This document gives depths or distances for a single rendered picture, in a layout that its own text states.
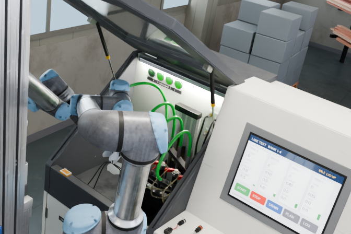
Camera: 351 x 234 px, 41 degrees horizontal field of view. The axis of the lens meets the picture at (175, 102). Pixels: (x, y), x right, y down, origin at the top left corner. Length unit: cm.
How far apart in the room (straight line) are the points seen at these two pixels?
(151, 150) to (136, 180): 13
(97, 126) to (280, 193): 89
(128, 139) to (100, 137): 8
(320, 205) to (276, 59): 382
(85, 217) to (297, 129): 86
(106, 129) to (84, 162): 128
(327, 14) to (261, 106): 755
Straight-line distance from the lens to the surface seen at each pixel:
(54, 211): 248
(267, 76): 236
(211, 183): 205
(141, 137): 128
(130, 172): 139
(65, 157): 241
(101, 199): 217
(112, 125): 126
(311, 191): 187
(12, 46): 126
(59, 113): 197
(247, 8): 602
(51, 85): 210
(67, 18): 427
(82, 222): 154
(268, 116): 190
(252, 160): 194
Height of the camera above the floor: 224
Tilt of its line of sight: 24 degrees down
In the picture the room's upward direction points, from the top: 10 degrees clockwise
